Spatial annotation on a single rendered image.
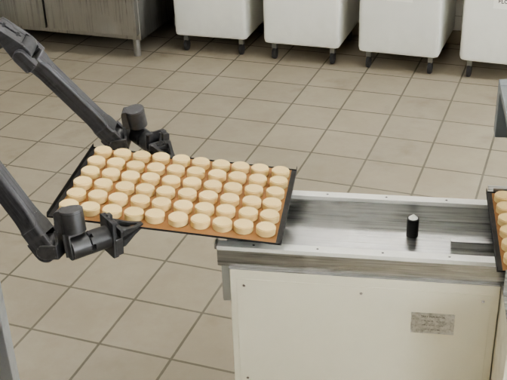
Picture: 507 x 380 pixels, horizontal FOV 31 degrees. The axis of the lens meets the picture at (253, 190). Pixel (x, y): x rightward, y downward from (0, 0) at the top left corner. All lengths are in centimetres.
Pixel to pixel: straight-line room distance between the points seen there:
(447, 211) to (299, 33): 355
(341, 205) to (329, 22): 342
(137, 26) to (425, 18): 188
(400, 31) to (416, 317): 359
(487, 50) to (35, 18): 303
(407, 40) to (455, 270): 360
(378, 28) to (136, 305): 281
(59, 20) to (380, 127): 245
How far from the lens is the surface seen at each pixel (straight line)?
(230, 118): 524
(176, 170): 250
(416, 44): 579
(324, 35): 592
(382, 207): 255
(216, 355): 340
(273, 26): 600
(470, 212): 256
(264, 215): 230
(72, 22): 634
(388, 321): 239
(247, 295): 239
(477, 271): 231
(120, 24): 616
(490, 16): 567
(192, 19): 620
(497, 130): 265
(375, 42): 584
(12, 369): 121
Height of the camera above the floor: 214
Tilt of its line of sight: 29 degrees down
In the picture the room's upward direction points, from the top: 2 degrees counter-clockwise
